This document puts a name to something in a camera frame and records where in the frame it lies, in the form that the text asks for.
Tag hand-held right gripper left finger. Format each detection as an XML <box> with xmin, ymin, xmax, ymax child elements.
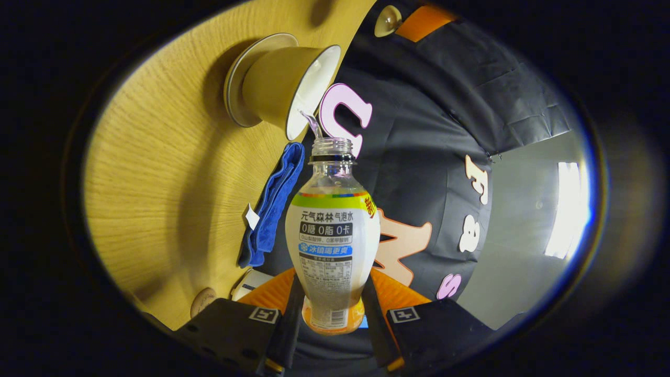
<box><xmin>175</xmin><ymin>267</ymin><xmax>306</xmax><ymax>375</ymax></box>

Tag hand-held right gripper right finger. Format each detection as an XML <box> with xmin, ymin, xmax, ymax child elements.
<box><xmin>361</xmin><ymin>267</ymin><xmax>496</xmax><ymax>373</ymax></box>

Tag yellow teacup lid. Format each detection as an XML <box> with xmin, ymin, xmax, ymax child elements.
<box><xmin>374</xmin><ymin>5</ymin><xmax>403</xmax><ymax>38</ymax></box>

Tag round cork coaster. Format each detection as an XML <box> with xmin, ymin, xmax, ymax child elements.
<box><xmin>190</xmin><ymin>287</ymin><xmax>217</xmax><ymax>319</ymax></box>

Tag clear water bottle white label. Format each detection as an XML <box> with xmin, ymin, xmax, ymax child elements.
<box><xmin>285</xmin><ymin>137</ymin><xmax>381</xmax><ymax>336</ymax></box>

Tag yellow ceramic teacup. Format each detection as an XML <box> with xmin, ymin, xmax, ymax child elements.
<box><xmin>242</xmin><ymin>45</ymin><xmax>342</xmax><ymax>141</ymax></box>

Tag white toaster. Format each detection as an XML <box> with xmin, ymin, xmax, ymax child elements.
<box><xmin>231</xmin><ymin>268</ymin><xmax>274</xmax><ymax>302</ymax></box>

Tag blue folded towel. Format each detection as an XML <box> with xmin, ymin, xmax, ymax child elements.
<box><xmin>238</xmin><ymin>141</ymin><xmax>305</xmax><ymax>269</ymax></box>

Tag black backdrop cloth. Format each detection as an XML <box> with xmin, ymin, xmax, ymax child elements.
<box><xmin>262</xmin><ymin>0</ymin><xmax>574</xmax><ymax>362</ymax></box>

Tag yellow ceramic saucer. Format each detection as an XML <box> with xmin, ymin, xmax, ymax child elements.
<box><xmin>224</xmin><ymin>33</ymin><xmax>299</xmax><ymax>128</ymax></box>

